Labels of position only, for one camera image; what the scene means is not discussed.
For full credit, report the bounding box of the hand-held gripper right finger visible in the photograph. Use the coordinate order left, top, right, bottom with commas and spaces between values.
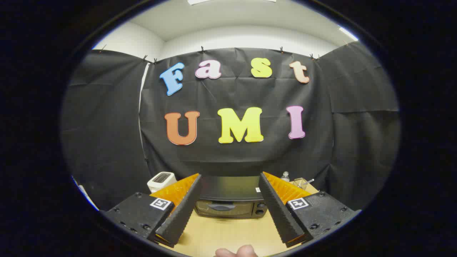
258, 172, 362, 248

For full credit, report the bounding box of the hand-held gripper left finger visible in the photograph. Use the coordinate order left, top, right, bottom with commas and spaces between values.
101, 173, 202, 248

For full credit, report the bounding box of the black toaster oven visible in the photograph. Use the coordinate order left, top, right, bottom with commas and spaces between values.
195, 175, 268, 219

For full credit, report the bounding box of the white pop-up toaster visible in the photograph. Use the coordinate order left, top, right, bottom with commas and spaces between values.
147, 172, 177, 193

